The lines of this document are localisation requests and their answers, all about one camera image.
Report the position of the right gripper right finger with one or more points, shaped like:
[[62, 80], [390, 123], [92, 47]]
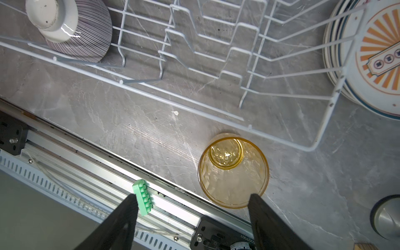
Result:
[[269, 230]]

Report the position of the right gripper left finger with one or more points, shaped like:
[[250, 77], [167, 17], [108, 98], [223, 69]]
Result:
[[117, 230]]

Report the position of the yellow transparent cup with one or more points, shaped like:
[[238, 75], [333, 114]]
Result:
[[231, 169]]

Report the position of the white plate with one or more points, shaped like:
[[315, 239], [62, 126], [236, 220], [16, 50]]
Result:
[[374, 81], [330, 52]]

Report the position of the clear upside-down glass bowl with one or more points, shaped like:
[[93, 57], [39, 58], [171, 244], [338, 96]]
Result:
[[78, 29]]

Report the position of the small metal dish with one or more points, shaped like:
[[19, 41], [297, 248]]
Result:
[[385, 217]]

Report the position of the yellow block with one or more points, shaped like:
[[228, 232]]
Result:
[[365, 246]]

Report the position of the green clip on rail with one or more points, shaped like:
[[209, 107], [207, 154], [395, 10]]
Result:
[[143, 197]]

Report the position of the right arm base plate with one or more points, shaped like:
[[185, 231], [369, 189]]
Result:
[[215, 237]]

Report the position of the aluminium front rail frame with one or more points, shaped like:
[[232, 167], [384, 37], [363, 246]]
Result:
[[93, 182]]

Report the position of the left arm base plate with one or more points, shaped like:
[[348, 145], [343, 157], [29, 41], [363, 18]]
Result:
[[13, 134]]

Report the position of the white wire dish rack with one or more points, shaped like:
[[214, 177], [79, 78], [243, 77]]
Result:
[[214, 39]]

